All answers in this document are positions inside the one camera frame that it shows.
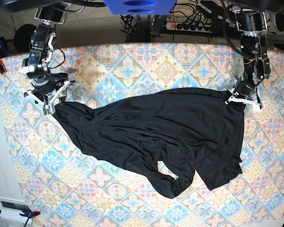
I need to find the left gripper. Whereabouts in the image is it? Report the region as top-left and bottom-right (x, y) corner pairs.
(224, 78), (262, 106)

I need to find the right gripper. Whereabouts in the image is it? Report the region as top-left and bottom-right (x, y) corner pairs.
(24, 73), (75, 113)

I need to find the black t-shirt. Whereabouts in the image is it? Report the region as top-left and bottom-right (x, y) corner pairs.
(53, 88), (245, 199)

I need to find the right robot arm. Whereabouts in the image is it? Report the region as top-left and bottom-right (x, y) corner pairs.
(0, 0), (85, 115)

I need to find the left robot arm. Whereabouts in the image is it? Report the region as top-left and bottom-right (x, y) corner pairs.
(221, 0), (284, 112)

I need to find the black round stool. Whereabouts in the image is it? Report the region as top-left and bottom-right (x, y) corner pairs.
(14, 24), (37, 53)

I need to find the patterned tablecloth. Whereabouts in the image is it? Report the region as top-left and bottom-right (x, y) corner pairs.
(0, 44), (284, 227)

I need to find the white power strip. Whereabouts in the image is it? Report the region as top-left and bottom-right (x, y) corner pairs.
(165, 22), (212, 33)

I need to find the lower left table clamp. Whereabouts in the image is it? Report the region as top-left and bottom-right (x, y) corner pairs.
(0, 209), (41, 227)

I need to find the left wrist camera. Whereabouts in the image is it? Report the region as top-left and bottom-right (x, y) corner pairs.
(252, 102), (265, 113)

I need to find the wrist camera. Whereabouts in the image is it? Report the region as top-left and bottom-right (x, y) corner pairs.
(252, 102), (265, 113)
(42, 105), (55, 116)

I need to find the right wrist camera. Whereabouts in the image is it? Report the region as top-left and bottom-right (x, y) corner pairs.
(42, 105), (55, 116)

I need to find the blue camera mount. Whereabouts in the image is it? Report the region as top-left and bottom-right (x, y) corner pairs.
(103, 0), (176, 16)

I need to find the white wall outlet box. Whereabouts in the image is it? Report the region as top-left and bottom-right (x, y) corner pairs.
(0, 197), (30, 224)

